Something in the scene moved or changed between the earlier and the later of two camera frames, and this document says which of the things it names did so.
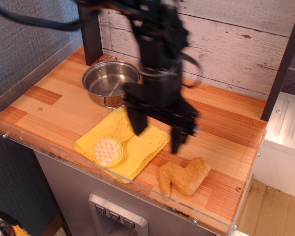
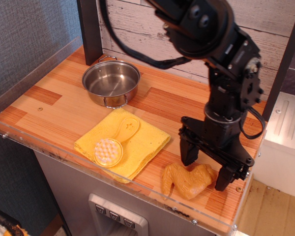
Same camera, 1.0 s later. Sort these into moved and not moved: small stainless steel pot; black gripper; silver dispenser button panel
Moved: black gripper
Not moved: silver dispenser button panel; small stainless steel pot
